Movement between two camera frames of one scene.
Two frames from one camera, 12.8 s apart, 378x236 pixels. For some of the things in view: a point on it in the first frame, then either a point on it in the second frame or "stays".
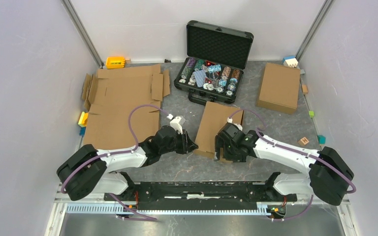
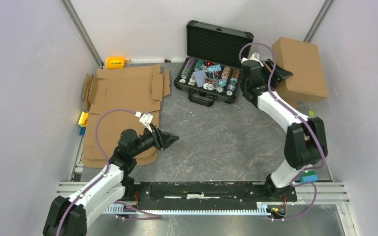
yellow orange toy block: [83, 120] stays
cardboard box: [214, 118] -> [307, 83]
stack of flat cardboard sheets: [109, 97] stays
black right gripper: [219, 142] -> [276, 79]
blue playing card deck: [200, 76] stays
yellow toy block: [115, 62] stays
